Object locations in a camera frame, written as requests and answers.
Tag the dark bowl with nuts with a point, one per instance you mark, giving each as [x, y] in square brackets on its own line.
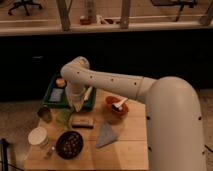
[69, 145]

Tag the dark wooden block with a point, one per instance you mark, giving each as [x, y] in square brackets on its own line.
[82, 123]

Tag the grey blue sponge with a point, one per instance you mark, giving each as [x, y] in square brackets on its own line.
[56, 95]

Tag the grey triangular cloth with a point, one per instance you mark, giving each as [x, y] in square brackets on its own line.
[106, 135]

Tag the red object on shelf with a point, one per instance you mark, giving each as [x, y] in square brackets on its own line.
[84, 21]

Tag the white handled brush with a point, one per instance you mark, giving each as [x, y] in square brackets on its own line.
[118, 105]

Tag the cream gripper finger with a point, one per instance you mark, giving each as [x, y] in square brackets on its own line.
[78, 106]
[71, 104]

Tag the orange sponge cube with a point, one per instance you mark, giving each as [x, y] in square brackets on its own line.
[60, 82]

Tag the black office chair left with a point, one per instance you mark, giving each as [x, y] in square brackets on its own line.
[25, 4]

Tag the yellow corn cob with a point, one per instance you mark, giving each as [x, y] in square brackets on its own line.
[88, 93]

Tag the green plastic tray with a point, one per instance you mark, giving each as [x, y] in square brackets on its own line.
[63, 103]

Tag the orange bowl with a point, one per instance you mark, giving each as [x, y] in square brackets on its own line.
[120, 112]

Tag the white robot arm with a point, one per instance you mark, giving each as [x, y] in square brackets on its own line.
[175, 136]

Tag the black stand at left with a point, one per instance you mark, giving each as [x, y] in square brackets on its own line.
[3, 154]

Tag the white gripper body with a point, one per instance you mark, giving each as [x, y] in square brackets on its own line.
[75, 93]

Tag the green plastic cup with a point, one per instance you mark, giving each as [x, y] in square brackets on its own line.
[63, 116]

